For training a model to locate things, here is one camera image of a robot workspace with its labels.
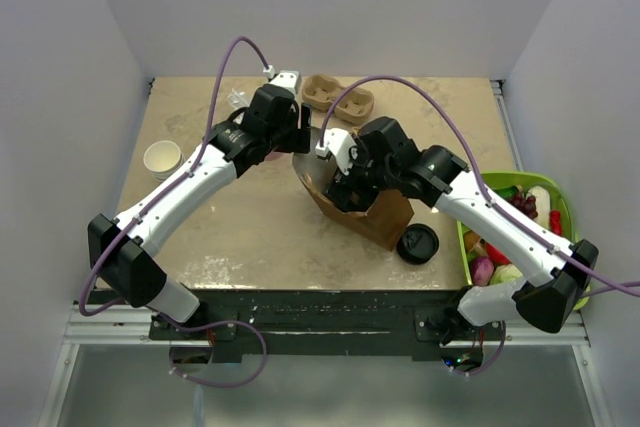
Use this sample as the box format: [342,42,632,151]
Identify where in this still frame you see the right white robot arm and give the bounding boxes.
[315,117,598,340]

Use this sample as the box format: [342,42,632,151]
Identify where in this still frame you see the stack of black lids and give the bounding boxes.
[396,223,440,265]

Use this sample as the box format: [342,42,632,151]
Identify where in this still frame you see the stack of paper cups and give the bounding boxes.
[143,140,184,181]

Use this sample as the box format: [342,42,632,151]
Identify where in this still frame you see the green plastic basket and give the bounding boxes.
[456,171,579,286]

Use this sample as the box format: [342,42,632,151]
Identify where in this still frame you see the white wrapped straws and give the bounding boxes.
[227,89,250,110]

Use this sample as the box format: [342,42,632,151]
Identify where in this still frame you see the purple toy onion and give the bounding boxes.
[469,256,495,287]

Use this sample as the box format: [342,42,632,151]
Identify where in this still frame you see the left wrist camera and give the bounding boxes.
[263,65,302,96]

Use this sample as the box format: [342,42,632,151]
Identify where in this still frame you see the green toy cucumber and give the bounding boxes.
[494,185,522,200]

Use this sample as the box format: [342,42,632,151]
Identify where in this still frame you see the red toy tomato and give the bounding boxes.
[485,243,511,266]

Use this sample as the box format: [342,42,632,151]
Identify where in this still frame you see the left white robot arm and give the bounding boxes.
[88,84,311,339]

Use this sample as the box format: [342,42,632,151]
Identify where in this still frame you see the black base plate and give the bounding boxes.
[150,289,503,362]

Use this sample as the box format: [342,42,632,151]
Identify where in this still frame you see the white toy radish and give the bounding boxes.
[528,186,551,228]

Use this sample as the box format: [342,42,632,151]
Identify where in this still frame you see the green toy cabbage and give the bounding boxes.
[489,264,523,285]

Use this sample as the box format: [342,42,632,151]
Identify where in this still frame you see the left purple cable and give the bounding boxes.
[78,36,274,318]

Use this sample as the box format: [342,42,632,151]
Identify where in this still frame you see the brown paper bag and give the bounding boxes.
[292,127,414,251]

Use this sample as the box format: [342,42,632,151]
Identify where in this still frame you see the purple toy grapes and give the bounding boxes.
[508,192,538,219]

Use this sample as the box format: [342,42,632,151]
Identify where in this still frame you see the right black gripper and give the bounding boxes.
[324,135,398,220]

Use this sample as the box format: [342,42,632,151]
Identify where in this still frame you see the red toy chili pepper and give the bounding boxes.
[549,210,563,236]

